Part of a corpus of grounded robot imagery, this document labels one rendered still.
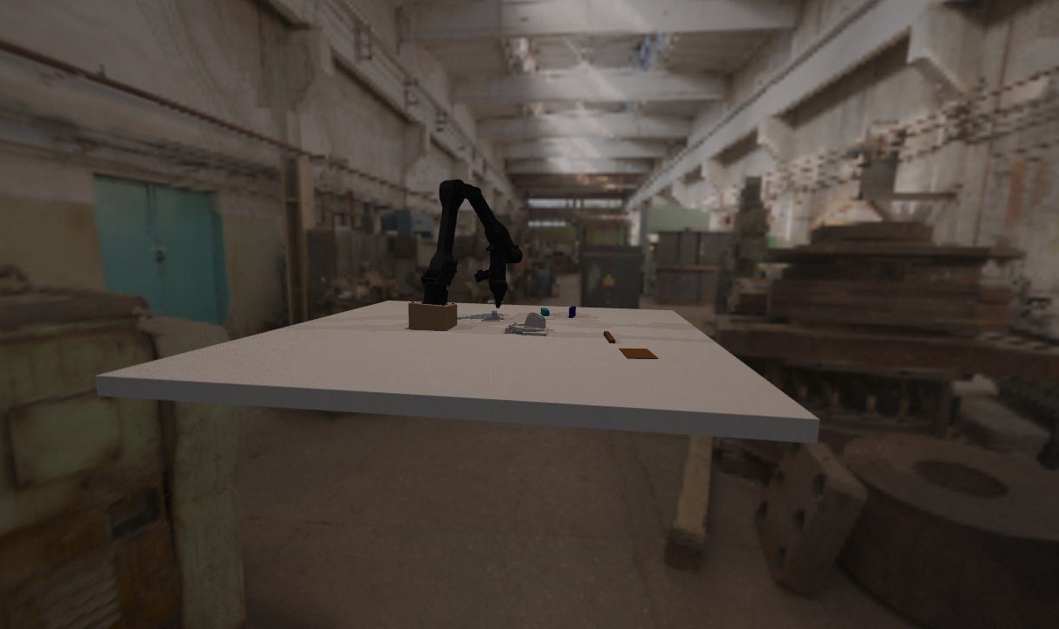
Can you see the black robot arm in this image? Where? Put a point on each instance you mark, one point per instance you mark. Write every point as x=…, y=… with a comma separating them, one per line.
x=442, y=266

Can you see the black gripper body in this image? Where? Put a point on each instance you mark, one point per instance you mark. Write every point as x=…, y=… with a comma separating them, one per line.
x=499, y=277

